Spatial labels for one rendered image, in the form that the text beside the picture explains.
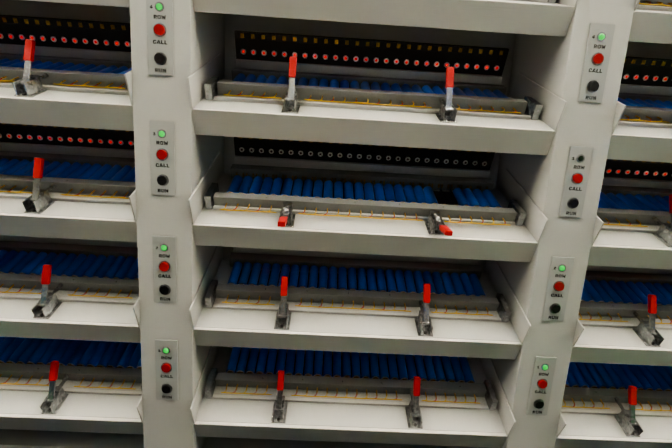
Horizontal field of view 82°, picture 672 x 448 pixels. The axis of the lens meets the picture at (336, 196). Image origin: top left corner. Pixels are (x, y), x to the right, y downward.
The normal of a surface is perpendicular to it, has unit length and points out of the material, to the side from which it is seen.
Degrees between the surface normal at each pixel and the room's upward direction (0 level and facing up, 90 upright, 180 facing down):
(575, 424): 21
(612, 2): 90
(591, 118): 90
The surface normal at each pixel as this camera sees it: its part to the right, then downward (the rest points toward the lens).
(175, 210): 0.02, 0.18
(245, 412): 0.06, -0.85
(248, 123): 0.00, 0.52
